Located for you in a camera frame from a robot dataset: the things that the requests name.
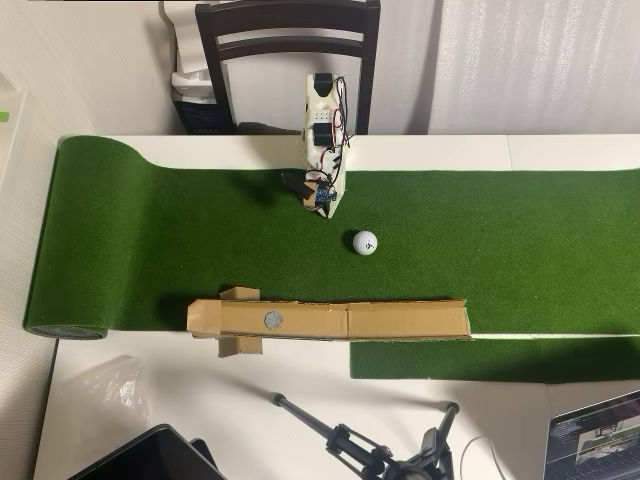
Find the small green turf piece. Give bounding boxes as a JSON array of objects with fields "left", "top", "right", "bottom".
[{"left": 348, "top": 335, "right": 640, "bottom": 385}]

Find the red servo wire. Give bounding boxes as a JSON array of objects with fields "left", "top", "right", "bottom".
[{"left": 327, "top": 107, "right": 352, "bottom": 151}]

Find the gray laptop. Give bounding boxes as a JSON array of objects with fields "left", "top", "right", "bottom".
[{"left": 542, "top": 389, "right": 640, "bottom": 480}]

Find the thin white cable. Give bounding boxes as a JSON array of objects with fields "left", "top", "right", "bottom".
[{"left": 459, "top": 434, "right": 506, "bottom": 480}]

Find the white foam packaging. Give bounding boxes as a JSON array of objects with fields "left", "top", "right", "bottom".
[{"left": 159, "top": 0, "right": 221, "bottom": 104}]

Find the clear plastic bag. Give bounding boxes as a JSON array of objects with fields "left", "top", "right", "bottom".
[{"left": 82, "top": 354, "right": 151, "bottom": 426}]

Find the long green artificial turf mat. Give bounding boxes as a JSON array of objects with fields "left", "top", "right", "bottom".
[{"left": 23, "top": 134, "right": 640, "bottom": 342}]

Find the white golf ball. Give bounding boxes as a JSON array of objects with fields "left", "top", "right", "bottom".
[{"left": 352, "top": 229, "right": 379, "bottom": 256}]

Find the white curtain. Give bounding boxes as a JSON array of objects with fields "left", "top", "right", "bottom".
[{"left": 427, "top": 0, "right": 640, "bottom": 135}]

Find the dark blue box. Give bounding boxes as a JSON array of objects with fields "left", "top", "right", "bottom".
[{"left": 174, "top": 94, "right": 236, "bottom": 136}]

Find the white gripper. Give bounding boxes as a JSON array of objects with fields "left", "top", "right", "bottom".
[{"left": 305, "top": 144, "right": 351, "bottom": 220}]

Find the dark wooden chair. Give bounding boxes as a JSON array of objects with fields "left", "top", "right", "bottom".
[{"left": 194, "top": 0, "right": 381, "bottom": 136}]

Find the black tablet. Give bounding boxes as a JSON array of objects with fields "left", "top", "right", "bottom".
[{"left": 67, "top": 423, "right": 229, "bottom": 480}]

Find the black servo wire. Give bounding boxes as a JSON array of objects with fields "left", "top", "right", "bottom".
[{"left": 333, "top": 74, "right": 355, "bottom": 144}]

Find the wrist camera on cardboard mount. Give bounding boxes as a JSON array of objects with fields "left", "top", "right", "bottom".
[{"left": 281, "top": 171, "right": 337, "bottom": 214}]

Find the brown cardboard strip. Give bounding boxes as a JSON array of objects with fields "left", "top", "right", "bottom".
[{"left": 186, "top": 286, "right": 474, "bottom": 359}]

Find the black flat device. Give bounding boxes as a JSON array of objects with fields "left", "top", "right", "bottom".
[{"left": 189, "top": 437, "right": 227, "bottom": 480}]

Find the black tripod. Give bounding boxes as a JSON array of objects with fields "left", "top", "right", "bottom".
[{"left": 269, "top": 392, "right": 461, "bottom": 480}]

